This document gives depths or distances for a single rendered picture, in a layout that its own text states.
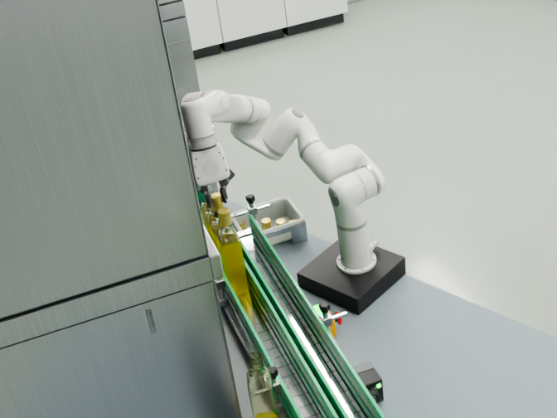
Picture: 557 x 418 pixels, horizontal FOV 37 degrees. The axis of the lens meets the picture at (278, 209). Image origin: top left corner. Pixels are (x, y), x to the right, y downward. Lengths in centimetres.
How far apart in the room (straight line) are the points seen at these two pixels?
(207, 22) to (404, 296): 403
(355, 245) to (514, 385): 62
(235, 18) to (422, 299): 410
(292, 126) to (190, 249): 94
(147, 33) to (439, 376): 128
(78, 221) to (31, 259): 12
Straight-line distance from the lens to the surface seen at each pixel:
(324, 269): 259
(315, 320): 219
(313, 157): 250
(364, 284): 251
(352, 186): 241
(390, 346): 240
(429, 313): 250
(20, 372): 179
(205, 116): 224
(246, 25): 636
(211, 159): 227
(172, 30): 324
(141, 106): 152
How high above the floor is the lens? 239
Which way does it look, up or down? 33 degrees down
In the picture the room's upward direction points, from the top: 8 degrees counter-clockwise
